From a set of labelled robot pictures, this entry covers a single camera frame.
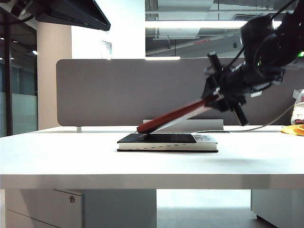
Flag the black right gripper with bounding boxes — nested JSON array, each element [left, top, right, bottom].
[[201, 51, 253, 127]]

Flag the red leather-bound book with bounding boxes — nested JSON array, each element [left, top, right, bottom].
[[136, 95, 220, 134]]

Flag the black hardcover book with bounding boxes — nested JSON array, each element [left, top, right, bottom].
[[116, 133, 219, 153]]

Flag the short light strip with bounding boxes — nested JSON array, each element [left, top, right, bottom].
[[145, 56, 181, 60]]

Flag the long ceiling light strip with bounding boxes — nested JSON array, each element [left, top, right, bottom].
[[144, 20, 283, 29]]

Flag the yellow cloth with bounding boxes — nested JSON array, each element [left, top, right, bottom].
[[279, 124, 304, 136]]

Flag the clear plastic snack bag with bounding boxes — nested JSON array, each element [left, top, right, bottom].
[[291, 88, 304, 126]]

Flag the brown fabric desk partition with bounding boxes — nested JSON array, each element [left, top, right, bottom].
[[56, 58, 304, 127]]

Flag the plain white cabinet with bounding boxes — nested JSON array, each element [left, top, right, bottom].
[[250, 189, 304, 228]]

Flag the white drawer cabinet with lock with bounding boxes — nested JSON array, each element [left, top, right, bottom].
[[4, 189, 157, 228]]

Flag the grey metal cable flap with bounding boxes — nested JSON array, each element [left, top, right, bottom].
[[142, 118, 224, 133]]

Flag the grey power cable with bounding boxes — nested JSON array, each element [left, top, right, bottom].
[[194, 104, 295, 133]]

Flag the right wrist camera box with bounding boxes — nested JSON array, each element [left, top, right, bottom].
[[248, 67, 286, 98]]

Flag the metal wall plate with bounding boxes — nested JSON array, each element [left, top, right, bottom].
[[101, 40, 112, 60]]

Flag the dark glass door frame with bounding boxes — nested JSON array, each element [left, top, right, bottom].
[[0, 13, 38, 138]]

